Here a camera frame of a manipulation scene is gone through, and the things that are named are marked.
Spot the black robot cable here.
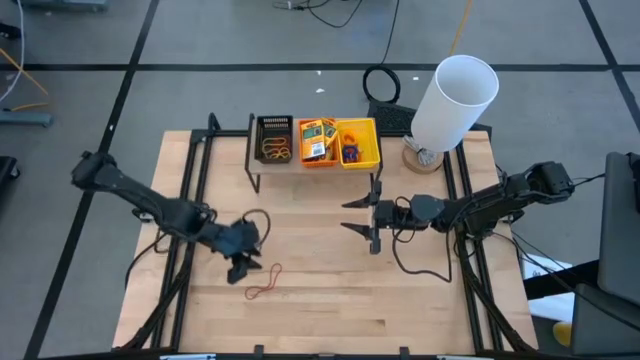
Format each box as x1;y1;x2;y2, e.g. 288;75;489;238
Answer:
391;219;454;284
124;232;171;291
242;208;273;250

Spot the white paper sheet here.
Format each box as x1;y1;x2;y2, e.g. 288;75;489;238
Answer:
521;253;576;324

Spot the wooden shelf with black legs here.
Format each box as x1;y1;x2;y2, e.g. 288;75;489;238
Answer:
243;112;385;194

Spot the grey stand base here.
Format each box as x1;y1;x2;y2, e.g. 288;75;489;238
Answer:
19;0;109;12
0;109;55;129

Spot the black aluminium table frame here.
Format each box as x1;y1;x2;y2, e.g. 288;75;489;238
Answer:
112;112;539;360

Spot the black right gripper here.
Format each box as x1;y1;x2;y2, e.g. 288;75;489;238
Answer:
340;179;415;256

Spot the black floor object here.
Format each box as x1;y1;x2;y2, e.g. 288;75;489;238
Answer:
0;155;21;182

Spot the yellow cable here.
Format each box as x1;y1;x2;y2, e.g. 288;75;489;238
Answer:
0;47;54;112
448;0;474;57

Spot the grey monitor back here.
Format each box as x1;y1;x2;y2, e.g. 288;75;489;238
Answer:
597;151;640;307

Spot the black stand leg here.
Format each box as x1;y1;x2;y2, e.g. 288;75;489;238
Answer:
522;259;601;301

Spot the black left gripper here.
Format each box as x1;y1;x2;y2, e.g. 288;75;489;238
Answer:
214;219;264;286

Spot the white floor cable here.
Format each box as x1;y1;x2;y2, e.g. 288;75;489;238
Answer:
0;0;25;104

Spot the white shade table lamp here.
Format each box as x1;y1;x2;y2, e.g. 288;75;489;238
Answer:
402;53;501;175

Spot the dark grey box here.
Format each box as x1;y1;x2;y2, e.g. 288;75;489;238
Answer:
571;283;640;357

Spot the orange plastic basket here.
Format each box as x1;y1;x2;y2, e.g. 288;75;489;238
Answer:
298;117;341;169

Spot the black mesh panel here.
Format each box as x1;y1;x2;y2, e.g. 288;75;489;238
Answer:
367;98;419;137

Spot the yellow round object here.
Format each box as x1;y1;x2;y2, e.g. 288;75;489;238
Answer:
552;320;574;348

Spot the black coiled floor cable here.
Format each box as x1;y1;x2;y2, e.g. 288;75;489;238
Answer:
362;64;402;105

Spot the yellow plastic basket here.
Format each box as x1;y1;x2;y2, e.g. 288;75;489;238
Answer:
335;117;381;171

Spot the black plastic basket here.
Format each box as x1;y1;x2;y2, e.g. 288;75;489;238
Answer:
254;114;295;165

